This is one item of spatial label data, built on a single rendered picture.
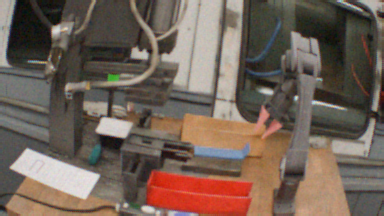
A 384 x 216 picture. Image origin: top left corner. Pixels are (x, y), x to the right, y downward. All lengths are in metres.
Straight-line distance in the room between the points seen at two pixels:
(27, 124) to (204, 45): 0.90
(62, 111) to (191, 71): 0.75
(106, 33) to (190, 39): 0.72
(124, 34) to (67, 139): 0.35
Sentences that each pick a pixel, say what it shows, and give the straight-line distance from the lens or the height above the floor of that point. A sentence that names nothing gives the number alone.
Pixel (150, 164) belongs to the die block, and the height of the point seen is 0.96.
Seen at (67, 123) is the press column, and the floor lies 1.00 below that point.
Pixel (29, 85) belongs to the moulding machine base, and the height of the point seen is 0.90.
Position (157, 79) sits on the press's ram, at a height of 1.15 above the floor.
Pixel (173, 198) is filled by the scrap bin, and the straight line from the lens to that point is 1.43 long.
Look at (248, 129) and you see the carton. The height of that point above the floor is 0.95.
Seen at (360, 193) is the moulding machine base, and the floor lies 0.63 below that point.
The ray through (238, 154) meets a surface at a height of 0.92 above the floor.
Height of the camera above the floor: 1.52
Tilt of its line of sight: 15 degrees down
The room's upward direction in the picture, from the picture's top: 8 degrees clockwise
